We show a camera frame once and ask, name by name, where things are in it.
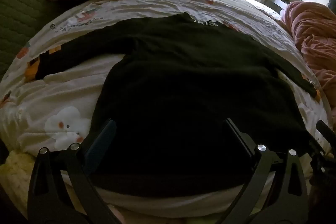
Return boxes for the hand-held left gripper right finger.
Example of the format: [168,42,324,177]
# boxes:
[215,117,309,224]

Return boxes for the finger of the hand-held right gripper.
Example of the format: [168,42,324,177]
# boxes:
[316,120,336,141]

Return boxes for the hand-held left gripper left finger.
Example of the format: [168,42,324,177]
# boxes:
[27,119,124,224]

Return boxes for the black sweater with orange patches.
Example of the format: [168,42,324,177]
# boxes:
[35,12,319,198]

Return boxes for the white strawberry print quilt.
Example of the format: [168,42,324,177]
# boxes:
[0,0,331,219]

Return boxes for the pink blanket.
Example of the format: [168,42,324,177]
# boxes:
[280,1,336,111]

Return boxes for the white desk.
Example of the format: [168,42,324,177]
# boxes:
[265,0,292,14]

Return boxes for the green quilted headboard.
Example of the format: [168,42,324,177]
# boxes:
[0,0,87,80]

